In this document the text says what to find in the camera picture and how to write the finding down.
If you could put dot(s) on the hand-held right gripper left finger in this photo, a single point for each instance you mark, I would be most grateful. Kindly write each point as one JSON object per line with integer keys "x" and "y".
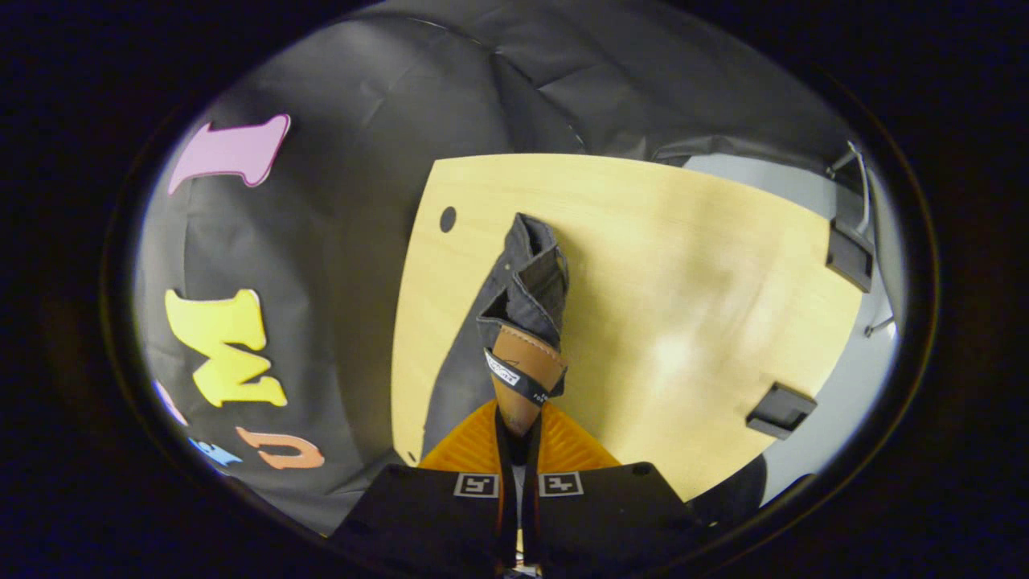
{"x": 426, "y": 515}

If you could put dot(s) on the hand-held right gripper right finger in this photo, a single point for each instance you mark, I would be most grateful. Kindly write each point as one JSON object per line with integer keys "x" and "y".
{"x": 603, "y": 515}

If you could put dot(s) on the black jeans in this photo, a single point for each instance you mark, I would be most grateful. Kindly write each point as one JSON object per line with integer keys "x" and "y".
{"x": 530, "y": 281}

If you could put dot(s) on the black table edge clamp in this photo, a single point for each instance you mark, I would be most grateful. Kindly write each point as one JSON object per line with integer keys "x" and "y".
{"x": 780, "y": 412}
{"x": 850, "y": 257}

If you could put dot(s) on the black backdrop cloth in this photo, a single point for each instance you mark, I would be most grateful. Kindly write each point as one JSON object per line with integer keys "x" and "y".
{"x": 362, "y": 161}

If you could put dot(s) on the grey metal stand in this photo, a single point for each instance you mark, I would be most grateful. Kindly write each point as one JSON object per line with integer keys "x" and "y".
{"x": 864, "y": 193}

